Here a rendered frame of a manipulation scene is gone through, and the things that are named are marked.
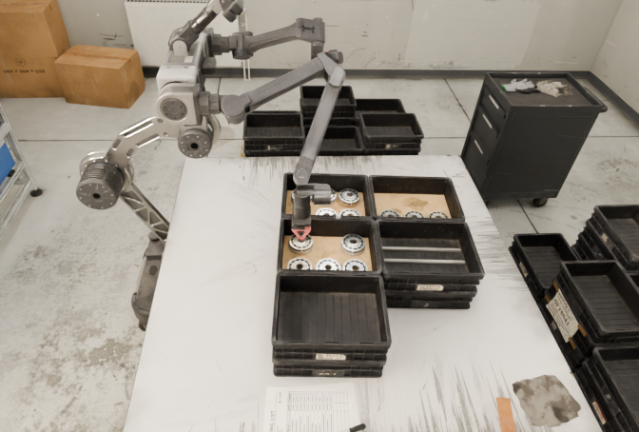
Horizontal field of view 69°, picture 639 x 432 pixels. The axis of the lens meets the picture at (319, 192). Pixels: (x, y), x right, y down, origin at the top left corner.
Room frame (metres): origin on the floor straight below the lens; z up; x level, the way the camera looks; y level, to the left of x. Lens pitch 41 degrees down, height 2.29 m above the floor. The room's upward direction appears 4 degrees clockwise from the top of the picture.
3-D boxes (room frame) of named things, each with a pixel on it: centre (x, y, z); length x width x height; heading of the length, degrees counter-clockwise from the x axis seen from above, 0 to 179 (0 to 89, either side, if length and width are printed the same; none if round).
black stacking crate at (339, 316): (0.97, -0.06, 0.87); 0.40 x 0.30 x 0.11; 93
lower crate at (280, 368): (0.97, -0.06, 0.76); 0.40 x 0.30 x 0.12; 93
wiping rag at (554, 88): (2.86, -1.52, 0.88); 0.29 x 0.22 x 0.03; 97
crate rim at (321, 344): (0.97, -0.06, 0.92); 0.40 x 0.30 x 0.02; 93
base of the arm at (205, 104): (1.41, 0.41, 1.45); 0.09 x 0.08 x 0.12; 7
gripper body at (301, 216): (1.20, 0.06, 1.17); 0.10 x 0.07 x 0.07; 3
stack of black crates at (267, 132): (2.63, 0.33, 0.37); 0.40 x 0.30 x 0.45; 97
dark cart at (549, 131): (2.79, -1.41, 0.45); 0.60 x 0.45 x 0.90; 97
